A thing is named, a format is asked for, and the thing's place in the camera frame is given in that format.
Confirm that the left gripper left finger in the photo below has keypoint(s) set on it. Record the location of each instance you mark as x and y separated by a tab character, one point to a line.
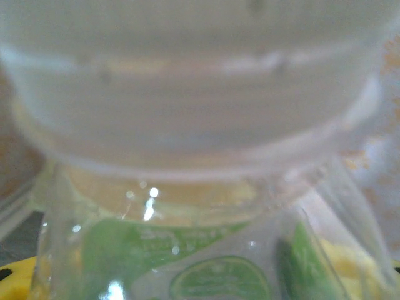
18	281

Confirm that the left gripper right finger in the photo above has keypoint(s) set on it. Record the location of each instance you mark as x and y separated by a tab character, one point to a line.
397	287

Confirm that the clear bottle green lime label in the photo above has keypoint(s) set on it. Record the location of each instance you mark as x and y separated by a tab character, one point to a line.
200	250

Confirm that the cream plastic waste bin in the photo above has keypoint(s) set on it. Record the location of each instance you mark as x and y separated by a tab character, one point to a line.
187	93

